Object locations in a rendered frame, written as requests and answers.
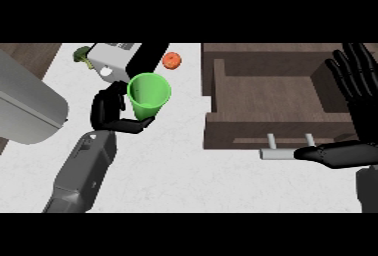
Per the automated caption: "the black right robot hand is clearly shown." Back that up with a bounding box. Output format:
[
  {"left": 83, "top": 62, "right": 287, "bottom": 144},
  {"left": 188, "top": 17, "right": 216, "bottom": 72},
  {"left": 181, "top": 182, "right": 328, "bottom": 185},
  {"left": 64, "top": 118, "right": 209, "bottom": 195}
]
[{"left": 293, "top": 42, "right": 378, "bottom": 170}]

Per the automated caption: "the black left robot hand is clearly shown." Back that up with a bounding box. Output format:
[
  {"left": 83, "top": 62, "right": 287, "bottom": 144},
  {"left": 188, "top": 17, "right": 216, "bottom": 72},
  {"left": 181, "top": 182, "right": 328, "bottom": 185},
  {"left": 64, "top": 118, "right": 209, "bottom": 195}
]
[{"left": 89, "top": 80, "right": 157, "bottom": 135}]

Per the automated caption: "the green cup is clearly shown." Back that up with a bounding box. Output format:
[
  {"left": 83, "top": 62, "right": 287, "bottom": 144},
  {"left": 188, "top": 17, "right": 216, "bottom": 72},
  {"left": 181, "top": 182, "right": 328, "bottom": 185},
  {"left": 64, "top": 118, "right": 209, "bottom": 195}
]
[{"left": 126, "top": 73, "right": 173, "bottom": 122}]

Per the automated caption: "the open wooden drawer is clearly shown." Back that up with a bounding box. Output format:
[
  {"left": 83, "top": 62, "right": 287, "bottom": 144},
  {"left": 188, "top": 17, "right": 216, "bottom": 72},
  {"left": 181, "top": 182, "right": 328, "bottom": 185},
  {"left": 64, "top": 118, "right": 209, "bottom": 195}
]
[{"left": 201, "top": 42, "right": 378, "bottom": 150}]

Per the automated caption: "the grey and black toaster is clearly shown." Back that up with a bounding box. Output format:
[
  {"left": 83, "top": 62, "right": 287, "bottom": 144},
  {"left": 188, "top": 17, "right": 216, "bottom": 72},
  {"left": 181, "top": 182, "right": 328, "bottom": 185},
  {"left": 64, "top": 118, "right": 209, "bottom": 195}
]
[{"left": 86, "top": 42, "right": 172, "bottom": 85}]

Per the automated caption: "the large grey appliance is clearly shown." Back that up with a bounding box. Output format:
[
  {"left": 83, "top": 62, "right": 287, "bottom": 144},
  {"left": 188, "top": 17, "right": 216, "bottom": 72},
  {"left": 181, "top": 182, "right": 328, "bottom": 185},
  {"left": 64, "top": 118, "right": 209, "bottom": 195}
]
[{"left": 0, "top": 49, "right": 70, "bottom": 146}]

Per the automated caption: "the green broccoli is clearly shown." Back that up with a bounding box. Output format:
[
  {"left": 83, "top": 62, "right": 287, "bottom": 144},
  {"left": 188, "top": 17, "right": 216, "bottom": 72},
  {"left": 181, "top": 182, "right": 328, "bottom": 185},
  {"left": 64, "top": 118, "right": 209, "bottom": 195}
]
[{"left": 73, "top": 46, "right": 96, "bottom": 70}]

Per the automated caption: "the orange fruit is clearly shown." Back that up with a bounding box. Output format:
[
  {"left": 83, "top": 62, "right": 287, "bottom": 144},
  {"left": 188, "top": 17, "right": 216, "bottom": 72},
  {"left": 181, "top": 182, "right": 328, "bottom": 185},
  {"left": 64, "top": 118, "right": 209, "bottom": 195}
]
[{"left": 161, "top": 52, "right": 184, "bottom": 71}]

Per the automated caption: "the grey drawer handle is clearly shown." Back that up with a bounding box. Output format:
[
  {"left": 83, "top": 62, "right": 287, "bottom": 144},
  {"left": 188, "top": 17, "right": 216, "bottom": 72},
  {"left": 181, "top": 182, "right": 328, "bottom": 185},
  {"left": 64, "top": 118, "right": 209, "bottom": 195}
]
[{"left": 259, "top": 133, "right": 318, "bottom": 160}]

